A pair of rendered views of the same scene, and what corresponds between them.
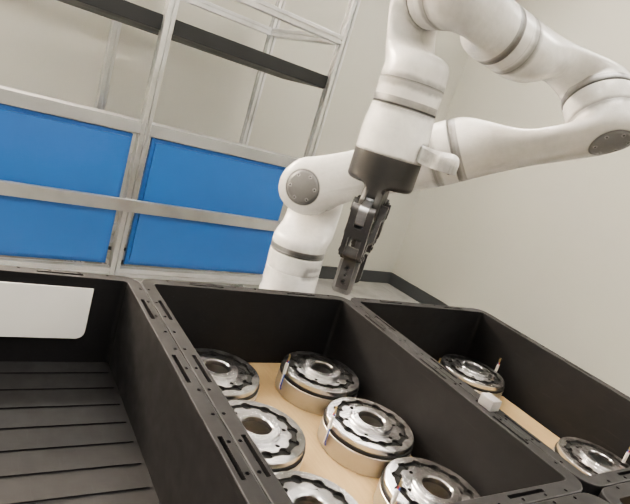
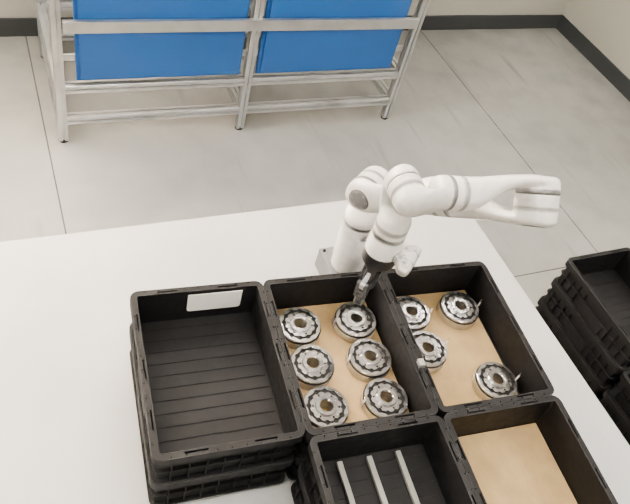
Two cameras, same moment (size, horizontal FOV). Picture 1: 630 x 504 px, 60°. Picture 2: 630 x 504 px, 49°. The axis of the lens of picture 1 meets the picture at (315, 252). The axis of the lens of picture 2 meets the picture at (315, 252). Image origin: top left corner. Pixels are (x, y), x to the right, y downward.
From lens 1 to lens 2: 1.08 m
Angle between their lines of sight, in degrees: 33
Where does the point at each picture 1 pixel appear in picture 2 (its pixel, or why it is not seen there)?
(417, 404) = (396, 349)
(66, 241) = (205, 61)
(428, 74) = (395, 232)
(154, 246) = (282, 56)
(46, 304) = (223, 298)
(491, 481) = (413, 395)
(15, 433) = (219, 359)
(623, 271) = not seen: outside the picture
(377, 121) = (372, 244)
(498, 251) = not seen: outside the picture
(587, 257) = not seen: outside the picture
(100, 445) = (250, 365)
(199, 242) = (324, 47)
